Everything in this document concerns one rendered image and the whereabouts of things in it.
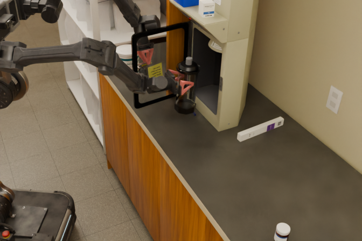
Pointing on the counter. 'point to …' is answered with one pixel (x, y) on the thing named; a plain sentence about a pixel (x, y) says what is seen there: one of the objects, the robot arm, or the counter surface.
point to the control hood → (217, 28)
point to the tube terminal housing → (232, 39)
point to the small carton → (206, 8)
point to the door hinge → (190, 38)
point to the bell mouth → (215, 46)
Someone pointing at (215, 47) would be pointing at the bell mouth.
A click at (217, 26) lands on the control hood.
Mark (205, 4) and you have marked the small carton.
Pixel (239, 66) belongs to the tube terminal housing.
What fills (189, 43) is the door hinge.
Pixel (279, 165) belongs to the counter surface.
